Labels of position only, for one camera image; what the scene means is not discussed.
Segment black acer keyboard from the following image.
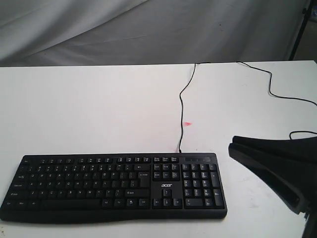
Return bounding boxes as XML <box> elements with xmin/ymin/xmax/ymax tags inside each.
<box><xmin>0</xmin><ymin>153</ymin><xmax>227</xmax><ymax>224</ymax></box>

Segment white backdrop cloth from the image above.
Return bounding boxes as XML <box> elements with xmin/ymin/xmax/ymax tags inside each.
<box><xmin>0</xmin><ymin>0</ymin><xmax>310</xmax><ymax>66</ymax></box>

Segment thin black looping cable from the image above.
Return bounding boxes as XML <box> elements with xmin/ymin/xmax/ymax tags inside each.
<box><xmin>236</xmin><ymin>61</ymin><xmax>317</xmax><ymax>141</ymax></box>

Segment thin black keyboard cable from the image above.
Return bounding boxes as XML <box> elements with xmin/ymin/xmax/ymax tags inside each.
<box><xmin>178</xmin><ymin>62</ymin><xmax>211</xmax><ymax>154</ymax></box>

